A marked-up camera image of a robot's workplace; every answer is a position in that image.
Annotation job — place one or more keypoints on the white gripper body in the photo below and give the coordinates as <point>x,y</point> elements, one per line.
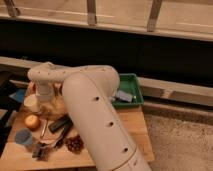
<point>47,95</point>

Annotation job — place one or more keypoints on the metal fork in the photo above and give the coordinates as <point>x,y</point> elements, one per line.
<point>44,129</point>

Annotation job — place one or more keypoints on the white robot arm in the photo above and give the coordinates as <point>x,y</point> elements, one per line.
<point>87,92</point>

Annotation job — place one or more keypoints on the green plastic tray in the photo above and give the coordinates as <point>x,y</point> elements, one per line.
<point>129,84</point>

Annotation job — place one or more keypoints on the white cup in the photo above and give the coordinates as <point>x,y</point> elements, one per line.
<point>31,103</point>

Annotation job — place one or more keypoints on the black rectangular block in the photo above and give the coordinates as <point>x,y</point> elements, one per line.
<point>53,127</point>

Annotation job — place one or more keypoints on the apple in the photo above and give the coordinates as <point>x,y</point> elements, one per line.
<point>32,122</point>

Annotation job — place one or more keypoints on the blue cloth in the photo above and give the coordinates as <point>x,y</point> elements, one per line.
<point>19,95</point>

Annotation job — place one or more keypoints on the blue plastic cup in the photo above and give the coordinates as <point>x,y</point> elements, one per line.
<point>24,137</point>

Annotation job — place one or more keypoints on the wooden board table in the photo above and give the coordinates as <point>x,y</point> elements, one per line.
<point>16,157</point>

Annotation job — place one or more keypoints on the bunch of dark grapes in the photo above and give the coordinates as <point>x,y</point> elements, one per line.
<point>74,144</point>

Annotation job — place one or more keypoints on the black brush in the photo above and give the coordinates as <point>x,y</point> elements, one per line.
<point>40,151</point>

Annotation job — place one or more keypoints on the black handled spatula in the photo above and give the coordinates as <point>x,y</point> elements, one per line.
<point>59,141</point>

